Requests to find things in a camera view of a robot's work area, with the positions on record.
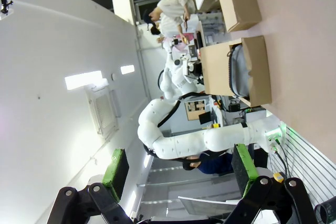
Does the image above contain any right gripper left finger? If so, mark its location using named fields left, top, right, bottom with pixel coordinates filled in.
left=44, top=147, right=135, bottom=224

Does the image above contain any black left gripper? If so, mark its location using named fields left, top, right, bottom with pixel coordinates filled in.
left=188, top=60, right=204, bottom=83

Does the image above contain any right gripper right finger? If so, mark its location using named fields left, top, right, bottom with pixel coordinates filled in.
left=223, top=143, right=318, bottom=224

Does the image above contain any grey campus pencil case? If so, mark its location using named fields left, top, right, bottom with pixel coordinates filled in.
left=226, top=42, right=250, bottom=99

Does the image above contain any person in navy top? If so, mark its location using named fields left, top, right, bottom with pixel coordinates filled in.
left=182, top=152, right=234, bottom=175

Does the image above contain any brown cork board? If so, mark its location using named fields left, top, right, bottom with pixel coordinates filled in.
left=184, top=99, right=207, bottom=121

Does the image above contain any white flat sheet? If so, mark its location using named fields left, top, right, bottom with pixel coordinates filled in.
left=178, top=196, right=241, bottom=219

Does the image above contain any white ceiling air vent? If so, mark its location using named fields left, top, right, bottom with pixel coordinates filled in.
left=84, top=78, right=119, bottom=141

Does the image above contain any person in cream top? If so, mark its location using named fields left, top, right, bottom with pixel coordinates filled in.
left=143, top=0, right=198, bottom=37

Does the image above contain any small rectangular ceiling light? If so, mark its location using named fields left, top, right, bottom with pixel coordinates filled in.
left=120, top=65, right=136, bottom=76

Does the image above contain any black cylindrical cup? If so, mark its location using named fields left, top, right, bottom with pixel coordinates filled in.
left=313, top=199, right=336, bottom=224

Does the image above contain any large rectangular ceiling light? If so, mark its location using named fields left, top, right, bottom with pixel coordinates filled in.
left=65, top=70, right=103, bottom=90

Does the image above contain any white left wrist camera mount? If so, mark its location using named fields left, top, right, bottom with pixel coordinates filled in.
left=181, top=53, right=190, bottom=78

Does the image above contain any black base cable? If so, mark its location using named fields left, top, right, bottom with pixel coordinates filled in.
left=271, top=140, right=292, bottom=180

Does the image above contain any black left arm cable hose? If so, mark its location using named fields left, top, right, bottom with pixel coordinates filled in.
left=156, top=69, right=182, bottom=128

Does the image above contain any aluminium profile base plate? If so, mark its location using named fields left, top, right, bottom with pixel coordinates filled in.
left=266, top=124, right=336, bottom=209

